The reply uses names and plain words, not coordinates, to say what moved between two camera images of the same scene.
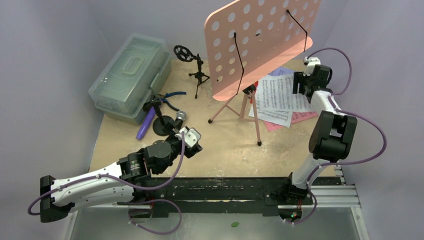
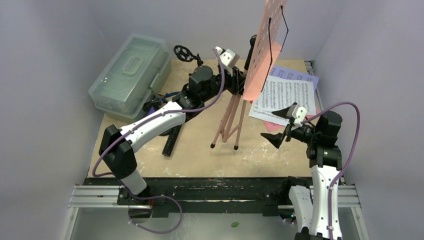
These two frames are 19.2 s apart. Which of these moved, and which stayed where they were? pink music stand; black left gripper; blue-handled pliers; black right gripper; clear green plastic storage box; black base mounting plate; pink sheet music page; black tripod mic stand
Moved: black left gripper; black right gripper; pink music stand
Stayed: clear green plastic storage box; pink sheet music page; black tripod mic stand; blue-handled pliers; black base mounting plate
